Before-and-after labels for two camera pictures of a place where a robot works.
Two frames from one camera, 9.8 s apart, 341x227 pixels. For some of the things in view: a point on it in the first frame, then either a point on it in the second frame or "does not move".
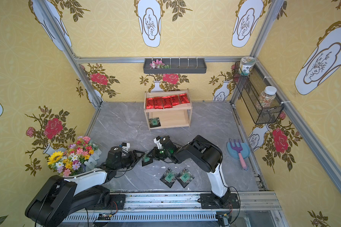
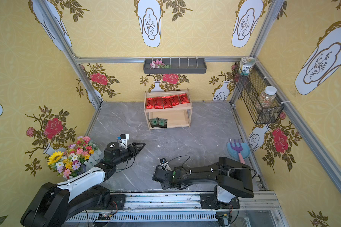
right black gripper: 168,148 to 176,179
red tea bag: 183,98 does not move
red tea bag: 166,102 does not move
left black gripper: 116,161 to 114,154
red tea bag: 158,102 does not move
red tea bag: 149,103 does not move
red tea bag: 174,100 does not move
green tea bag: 154,122 does not move
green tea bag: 146,161 to 162,123
